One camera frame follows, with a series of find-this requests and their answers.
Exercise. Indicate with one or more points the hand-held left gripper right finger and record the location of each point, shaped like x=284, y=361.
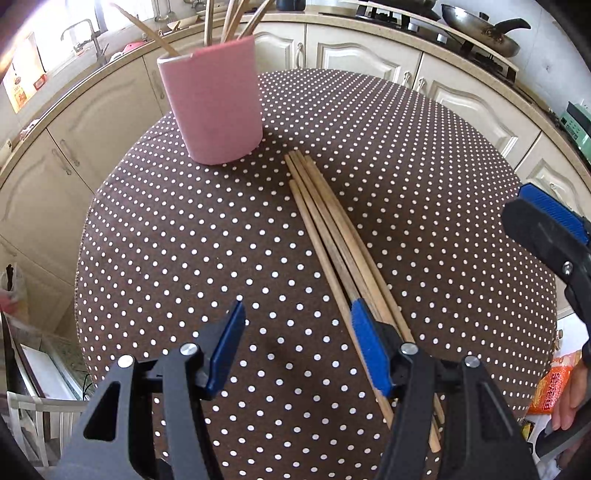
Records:
x=369, y=346

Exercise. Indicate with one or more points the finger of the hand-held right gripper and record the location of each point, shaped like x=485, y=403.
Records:
x=558, y=217
x=540, y=235

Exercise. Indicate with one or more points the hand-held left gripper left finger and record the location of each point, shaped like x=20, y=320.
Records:
x=226, y=350

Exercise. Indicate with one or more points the pink cup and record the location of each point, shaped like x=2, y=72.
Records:
x=212, y=101

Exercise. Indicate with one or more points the bunch of wooden chopsticks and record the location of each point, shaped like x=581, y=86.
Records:
x=231, y=23

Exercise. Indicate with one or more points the person's right hand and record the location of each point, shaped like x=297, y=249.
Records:
x=575, y=401

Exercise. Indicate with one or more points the orange snack packet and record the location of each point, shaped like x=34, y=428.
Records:
x=549, y=387

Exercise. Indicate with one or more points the green electric cooker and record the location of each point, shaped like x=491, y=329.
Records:
x=579, y=129

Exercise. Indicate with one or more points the polka dot round table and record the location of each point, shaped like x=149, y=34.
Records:
x=207, y=258

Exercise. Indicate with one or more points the black gas stove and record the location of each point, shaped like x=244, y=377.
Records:
x=489, y=64

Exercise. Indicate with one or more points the white chair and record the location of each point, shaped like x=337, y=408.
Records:
x=41, y=402

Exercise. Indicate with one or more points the white plastic bag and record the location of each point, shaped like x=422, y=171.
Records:
x=16, y=286

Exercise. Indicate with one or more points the red plastic basin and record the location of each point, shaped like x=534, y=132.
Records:
x=133, y=46

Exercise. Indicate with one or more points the small red box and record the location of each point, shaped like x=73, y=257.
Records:
x=40, y=81

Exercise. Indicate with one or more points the steel sink faucet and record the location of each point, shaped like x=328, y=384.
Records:
x=95, y=39

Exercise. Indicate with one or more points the orange labelled bottle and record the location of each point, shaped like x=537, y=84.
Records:
x=23, y=74

